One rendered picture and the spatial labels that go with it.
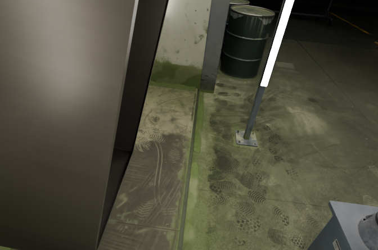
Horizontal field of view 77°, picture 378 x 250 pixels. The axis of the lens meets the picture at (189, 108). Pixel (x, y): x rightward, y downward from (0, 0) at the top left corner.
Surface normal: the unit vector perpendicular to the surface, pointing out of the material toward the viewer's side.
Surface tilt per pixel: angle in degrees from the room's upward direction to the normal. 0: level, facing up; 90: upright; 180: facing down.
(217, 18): 90
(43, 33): 90
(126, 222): 0
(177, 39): 90
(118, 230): 0
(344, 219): 0
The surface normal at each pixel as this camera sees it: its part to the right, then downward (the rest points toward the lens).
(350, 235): 0.09, -0.82
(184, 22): -0.09, 0.55
